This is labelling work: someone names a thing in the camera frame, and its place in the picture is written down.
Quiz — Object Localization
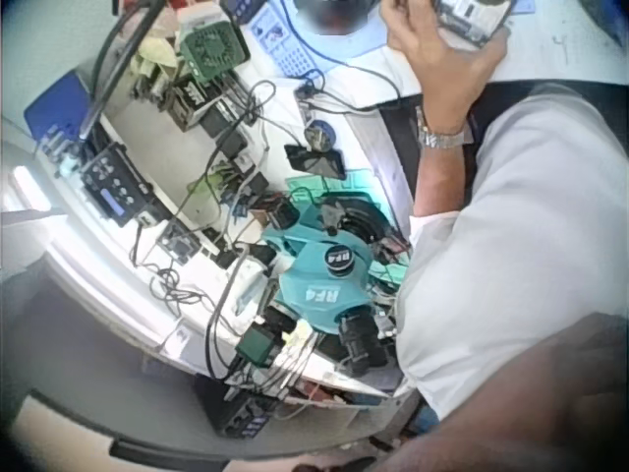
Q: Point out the person's left hand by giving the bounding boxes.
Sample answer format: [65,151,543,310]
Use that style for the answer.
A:
[379,0,512,138]

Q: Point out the phone with circuit board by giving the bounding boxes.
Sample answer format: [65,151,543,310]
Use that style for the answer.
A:
[433,0,518,51]

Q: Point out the silver wrist watch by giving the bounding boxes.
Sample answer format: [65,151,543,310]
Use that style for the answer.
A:
[415,105,474,150]

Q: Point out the black desk mat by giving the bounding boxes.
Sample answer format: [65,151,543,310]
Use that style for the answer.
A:
[376,94,429,217]

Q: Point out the blue printed sheet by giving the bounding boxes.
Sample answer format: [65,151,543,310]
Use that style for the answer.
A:
[249,0,326,79]

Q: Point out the row of black power adapters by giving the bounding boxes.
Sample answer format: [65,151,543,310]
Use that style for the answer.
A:
[199,95,279,260]

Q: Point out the green square fan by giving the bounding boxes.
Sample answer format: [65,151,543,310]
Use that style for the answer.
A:
[176,19,252,84]

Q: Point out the teal stereo microscope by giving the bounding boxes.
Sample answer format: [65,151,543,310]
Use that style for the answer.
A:
[261,194,410,380]

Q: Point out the black box with white print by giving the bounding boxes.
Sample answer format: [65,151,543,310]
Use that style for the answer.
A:
[168,78,223,133]

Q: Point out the yellow cloth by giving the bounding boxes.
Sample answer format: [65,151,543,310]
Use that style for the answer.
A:
[134,35,182,79]

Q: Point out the black power supply unit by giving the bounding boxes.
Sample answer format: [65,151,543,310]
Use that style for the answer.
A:
[77,142,159,228]

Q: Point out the blue box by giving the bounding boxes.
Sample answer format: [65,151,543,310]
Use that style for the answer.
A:
[23,68,95,149]

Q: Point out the black device with blue buttons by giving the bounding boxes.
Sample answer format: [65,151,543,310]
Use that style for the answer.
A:
[195,375,282,440]

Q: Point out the black cable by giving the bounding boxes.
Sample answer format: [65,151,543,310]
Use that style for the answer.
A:
[293,63,405,117]

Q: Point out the green camera box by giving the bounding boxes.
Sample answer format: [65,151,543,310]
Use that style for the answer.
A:
[234,322,282,370]

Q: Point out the tangle of black cables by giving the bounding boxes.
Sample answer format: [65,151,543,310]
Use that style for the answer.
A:
[129,223,210,317]

